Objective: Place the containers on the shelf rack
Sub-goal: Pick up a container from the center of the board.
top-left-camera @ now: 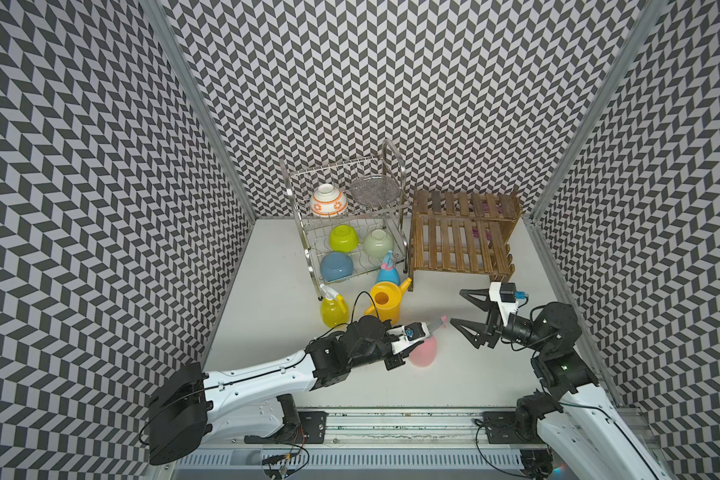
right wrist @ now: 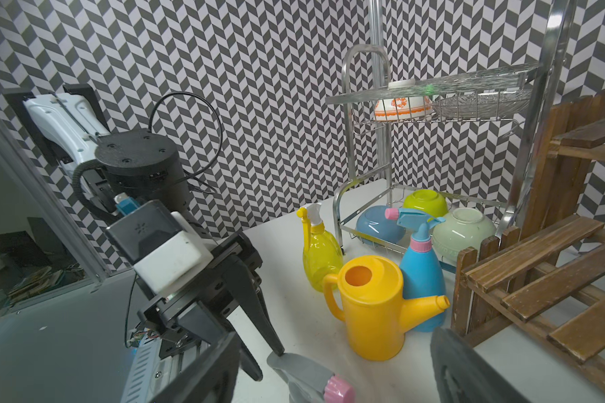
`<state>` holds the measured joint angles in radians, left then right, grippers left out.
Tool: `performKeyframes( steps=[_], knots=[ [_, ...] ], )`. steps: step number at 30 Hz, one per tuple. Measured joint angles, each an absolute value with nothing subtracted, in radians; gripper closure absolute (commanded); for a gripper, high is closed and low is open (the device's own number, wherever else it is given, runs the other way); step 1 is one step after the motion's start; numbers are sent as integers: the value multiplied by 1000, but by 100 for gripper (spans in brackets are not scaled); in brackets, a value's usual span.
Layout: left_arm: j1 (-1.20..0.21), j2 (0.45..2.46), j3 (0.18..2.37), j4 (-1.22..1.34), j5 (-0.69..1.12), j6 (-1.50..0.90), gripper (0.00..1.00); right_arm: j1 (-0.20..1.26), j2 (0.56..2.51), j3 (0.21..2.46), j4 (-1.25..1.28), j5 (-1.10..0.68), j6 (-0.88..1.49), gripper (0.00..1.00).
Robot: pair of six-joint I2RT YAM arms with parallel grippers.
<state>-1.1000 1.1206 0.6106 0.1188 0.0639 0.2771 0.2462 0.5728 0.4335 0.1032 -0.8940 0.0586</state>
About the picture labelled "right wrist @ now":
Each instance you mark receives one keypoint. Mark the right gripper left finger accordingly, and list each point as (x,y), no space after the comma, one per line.
(210,378)

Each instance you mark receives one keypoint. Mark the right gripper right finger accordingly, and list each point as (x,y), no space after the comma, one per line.
(462,375)

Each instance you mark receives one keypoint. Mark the blue spray bottle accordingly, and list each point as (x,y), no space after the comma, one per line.
(424,296)

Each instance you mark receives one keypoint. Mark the wooden slatted shelf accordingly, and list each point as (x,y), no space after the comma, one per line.
(542,276)

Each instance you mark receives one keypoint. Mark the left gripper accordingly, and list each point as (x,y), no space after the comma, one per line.
(228,282)

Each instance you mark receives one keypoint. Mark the yellow watering can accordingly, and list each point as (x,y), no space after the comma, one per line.
(367,295)

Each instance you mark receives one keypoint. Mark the lime green bowl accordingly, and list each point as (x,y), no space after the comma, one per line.
(427,201)

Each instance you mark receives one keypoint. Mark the metal dish rack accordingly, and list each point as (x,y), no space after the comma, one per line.
(542,77)

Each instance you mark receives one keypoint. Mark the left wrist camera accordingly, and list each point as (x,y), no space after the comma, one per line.
(163,248)

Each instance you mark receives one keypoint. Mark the pink spray bottle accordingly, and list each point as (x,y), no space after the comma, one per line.
(309,381)

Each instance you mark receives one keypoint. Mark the yellow spray bottle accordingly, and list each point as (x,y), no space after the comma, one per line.
(322,254)

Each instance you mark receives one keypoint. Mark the white orange patterned bowl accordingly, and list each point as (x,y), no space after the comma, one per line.
(402,108)

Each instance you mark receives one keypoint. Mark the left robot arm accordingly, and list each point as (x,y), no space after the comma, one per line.
(135,183)

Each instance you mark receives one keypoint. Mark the pale green bowl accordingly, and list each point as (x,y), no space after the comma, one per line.
(462,228)

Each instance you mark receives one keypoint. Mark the blue bowl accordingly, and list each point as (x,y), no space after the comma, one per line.
(373,222)

